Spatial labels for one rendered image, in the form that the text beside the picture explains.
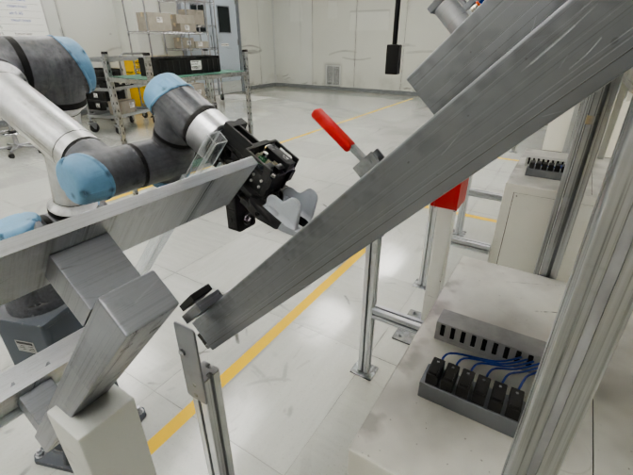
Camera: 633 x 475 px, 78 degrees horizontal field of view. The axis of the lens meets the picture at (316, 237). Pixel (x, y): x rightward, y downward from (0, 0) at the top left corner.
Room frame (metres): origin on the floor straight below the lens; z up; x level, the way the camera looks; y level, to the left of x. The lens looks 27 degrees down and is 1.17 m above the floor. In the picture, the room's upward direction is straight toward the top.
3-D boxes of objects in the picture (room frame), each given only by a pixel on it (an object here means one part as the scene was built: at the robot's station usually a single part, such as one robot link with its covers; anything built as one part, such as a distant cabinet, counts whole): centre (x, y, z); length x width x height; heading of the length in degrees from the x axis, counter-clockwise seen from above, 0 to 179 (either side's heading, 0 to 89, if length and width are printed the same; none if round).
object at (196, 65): (3.03, 0.95, 1.01); 0.57 x 0.17 x 0.11; 148
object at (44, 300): (0.86, 0.74, 0.60); 0.15 x 0.15 x 0.10
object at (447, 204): (1.37, -0.49, 0.39); 0.24 x 0.24 x 0.78; 58
